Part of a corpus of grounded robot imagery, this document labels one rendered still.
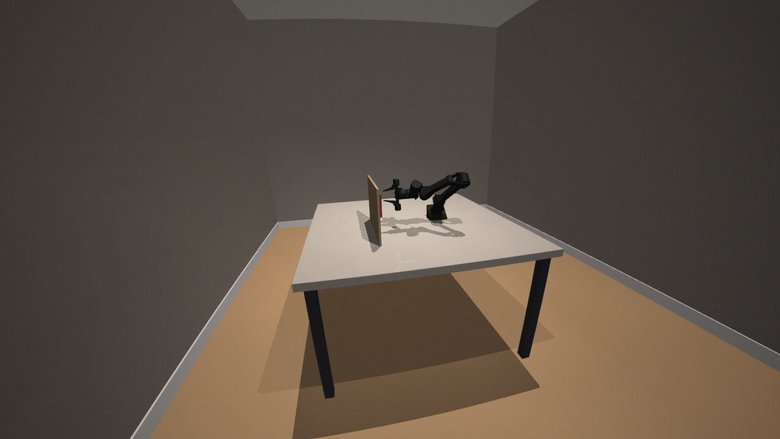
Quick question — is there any tan wall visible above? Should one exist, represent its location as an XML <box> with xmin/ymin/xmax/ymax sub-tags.
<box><xmin>367</xmin><ymin>175</ymin><xmax>381</xmax><ymax>246</ymax></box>

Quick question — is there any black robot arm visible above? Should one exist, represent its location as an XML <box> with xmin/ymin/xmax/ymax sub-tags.
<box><xmin>409</xmin><ymin>172</ymin><xmax>470</xmax><ymax>215</ymax></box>

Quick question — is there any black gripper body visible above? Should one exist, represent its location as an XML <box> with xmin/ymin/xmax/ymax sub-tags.
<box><xmin>393</xmin><ymin>179</ymin><xmax>410</xmax><ymax>211</ymax></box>

